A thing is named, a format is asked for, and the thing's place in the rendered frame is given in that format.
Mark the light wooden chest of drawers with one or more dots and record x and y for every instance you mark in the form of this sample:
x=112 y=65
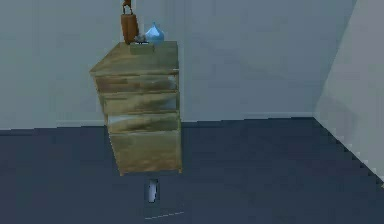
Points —
x=143 y=146

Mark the flat olive green book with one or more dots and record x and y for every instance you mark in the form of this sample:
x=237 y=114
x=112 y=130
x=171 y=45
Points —
x=142 y=49

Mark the light blue round vase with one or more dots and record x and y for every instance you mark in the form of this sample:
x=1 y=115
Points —
x=155 y=34

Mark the small grey lumpy object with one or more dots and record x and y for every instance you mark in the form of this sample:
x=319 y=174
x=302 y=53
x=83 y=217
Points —
x=141 y=38

